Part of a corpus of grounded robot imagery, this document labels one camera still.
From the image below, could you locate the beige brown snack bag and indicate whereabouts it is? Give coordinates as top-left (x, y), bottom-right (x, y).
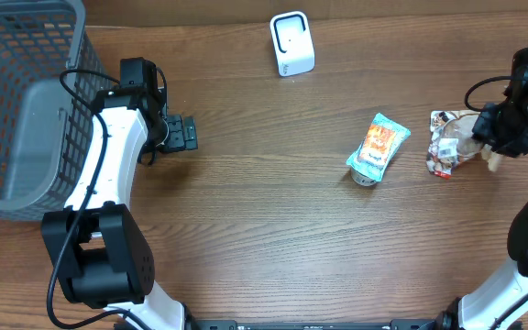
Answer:
top-left (426, 110), bottom-right (503, 179)

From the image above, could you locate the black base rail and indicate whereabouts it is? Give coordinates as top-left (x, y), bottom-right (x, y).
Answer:
top-left (190, 319), bottom-right (435, 330)

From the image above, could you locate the grey plastic mesh basket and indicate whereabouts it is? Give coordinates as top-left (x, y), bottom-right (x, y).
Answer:
top-left (0, 0), bottom-right (111, 222)

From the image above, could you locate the white barcode scanner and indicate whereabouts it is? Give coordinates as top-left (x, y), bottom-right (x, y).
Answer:
top-left (269, 11), bottom-right (315, 77)

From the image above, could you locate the teal orange snack packet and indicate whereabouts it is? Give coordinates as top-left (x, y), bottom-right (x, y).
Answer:
top-left (346, 113), bottom-right (411, 183)

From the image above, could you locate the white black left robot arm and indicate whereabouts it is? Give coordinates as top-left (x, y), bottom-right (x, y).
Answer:
top-left (41, 58), bottom-right (199, 330)

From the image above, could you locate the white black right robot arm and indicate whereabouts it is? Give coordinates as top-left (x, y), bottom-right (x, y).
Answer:
top-left (425, 47), bottom-right (528, 329)

